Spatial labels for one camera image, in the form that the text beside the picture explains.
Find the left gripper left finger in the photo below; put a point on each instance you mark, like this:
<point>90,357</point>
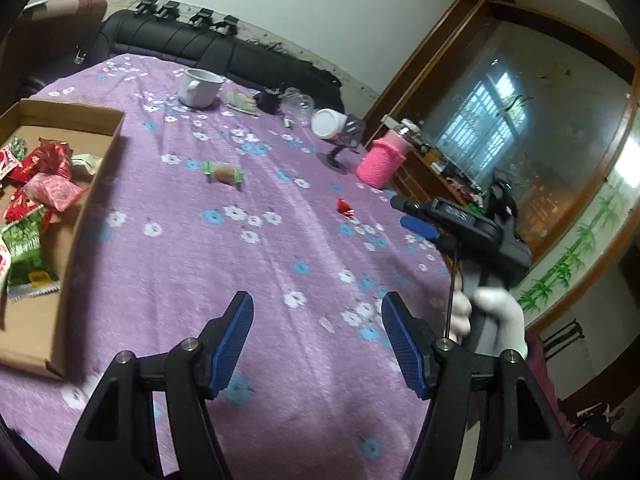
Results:
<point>196,371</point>

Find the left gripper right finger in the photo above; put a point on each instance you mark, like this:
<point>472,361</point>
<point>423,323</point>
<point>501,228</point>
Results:
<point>438,371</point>

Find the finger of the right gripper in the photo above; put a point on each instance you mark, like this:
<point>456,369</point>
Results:
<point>419,227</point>

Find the small red candy packet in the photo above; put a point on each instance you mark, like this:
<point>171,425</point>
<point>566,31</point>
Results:
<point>344,208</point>

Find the green candy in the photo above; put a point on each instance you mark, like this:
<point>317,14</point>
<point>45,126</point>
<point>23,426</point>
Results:
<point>222,173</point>

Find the white gloved right hand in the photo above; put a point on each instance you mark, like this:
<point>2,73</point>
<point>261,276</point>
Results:
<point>498,305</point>

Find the pink knitted bottle sleeve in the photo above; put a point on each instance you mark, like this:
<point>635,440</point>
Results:
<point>380,164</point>

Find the grey phone stand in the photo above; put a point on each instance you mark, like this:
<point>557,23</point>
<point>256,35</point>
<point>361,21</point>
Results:
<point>348,139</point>

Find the white jar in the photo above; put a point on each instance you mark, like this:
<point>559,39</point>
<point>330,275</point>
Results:
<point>327,123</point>

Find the clear plastic cup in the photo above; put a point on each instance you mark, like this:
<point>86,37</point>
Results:
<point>297,107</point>

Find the cardboard tray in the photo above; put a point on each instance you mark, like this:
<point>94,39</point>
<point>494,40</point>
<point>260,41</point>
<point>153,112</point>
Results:
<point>33,328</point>

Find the purple floral tablecloth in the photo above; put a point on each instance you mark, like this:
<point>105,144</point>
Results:
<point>317,392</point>

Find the small black container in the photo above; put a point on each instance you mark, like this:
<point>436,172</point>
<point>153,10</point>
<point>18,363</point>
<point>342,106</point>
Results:
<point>269,100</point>

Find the green snack packet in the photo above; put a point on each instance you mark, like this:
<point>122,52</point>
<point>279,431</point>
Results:
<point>29,274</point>

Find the small green booklet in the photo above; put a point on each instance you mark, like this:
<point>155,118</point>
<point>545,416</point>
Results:
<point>241,103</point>

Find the black leather sofa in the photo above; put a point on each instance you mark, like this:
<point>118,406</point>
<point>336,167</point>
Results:
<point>253,65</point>

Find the pink snack packet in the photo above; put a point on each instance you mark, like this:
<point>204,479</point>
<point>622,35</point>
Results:
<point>54,191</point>

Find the white mug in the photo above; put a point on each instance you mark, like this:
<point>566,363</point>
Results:
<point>199,88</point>

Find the brown armchair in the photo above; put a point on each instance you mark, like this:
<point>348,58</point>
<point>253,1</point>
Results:
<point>49,41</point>

